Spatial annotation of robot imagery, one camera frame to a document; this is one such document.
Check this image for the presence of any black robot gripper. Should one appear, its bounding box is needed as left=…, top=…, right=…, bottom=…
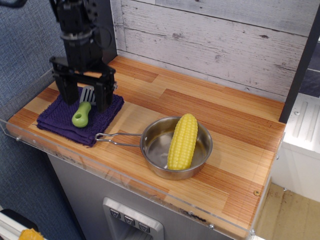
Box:
left=50, top=34, right=116, bottom=113

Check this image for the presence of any grey spatula with green handle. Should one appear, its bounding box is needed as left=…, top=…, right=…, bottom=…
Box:
left=72, top=85, right=96, bottom=128

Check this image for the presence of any stainless steel pot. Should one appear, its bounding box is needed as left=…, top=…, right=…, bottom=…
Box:
left=94, top=116, right=214, bottom=181

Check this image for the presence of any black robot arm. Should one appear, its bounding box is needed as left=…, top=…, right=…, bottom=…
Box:
left=50, top=0, right=117, bottom=113

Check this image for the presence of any purple folded cloth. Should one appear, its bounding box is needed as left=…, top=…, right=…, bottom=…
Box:
left=37, top=94, right=125, bottom=147

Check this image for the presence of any clear acrylic edge guard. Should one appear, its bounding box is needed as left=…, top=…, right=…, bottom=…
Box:
left=0, top=34, right=286, bottom=238

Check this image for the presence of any grey toy fridge cabinet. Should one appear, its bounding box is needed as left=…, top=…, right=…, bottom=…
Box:
left=49, top=155, right=228, bottom=240

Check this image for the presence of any yellow toy corn cob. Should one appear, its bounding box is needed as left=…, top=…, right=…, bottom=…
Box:
left=167, top=113, right=198, bottom=171

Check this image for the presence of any silver dispenser button panel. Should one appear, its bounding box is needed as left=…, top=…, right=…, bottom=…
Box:
left=102, top=197, right=165, bottom=240

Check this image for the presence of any yellow object bottom corner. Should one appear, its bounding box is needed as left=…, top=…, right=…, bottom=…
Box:
left=18, top=228, right=45, bottom=240

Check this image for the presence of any white ribbed side surface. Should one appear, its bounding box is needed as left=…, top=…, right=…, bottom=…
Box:
left=284, top=93, right=320, bottom=153

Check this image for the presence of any dark left upright post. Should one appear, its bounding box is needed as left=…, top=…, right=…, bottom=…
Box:
left=90, top=0, right=118, bottom=65

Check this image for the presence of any dark upright post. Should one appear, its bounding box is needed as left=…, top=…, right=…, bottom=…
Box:
left=279, top=6, right=320, bottom=124
left=90, top=0, right=118, bottom=65

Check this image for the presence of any dark right upright post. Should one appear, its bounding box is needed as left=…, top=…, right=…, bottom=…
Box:
left=279, top=6, right=320, bottom=124

